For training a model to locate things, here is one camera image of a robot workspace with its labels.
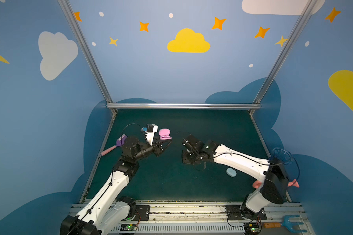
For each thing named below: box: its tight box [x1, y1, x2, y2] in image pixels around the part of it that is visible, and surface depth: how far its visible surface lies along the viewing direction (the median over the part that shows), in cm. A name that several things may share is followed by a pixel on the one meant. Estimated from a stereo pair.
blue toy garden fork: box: [280, 214, 308, 233], surface depth 73 cm
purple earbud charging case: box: [158, 128, 173, 141], surface depth 72 cm
